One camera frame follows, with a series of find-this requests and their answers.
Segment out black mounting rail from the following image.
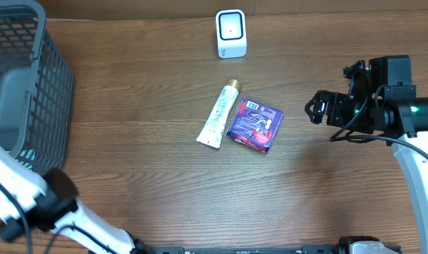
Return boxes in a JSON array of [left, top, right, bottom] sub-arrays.
[[152, 236, 403, 254]]

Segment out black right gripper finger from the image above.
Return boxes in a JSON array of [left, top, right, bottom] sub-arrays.
[[305, 104, 325, 124], [305, 90, 324, 108]]

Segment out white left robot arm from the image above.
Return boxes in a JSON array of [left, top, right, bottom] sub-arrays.
[[0, 146, 148, 253]]

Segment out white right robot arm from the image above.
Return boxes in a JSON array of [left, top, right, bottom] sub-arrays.
[[305, 55, 428, 253]]

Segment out grey plastic mesh basket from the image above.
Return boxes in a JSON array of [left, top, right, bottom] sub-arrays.
[[0, 1, 75, 176]]

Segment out colourful items in basket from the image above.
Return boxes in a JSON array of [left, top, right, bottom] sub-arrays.
[[16, 149, 37, 169]]

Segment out white barcode scanner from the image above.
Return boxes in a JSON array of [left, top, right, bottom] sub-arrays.
[[215, 9, 247, 59]]

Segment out white cream tube gold cap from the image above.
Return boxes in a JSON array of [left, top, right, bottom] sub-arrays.
[[196, 79, 242, 149]]

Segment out purple sanitary pad pack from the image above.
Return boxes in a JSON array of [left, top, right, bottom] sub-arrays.
[[226, 97, 285, 152]]

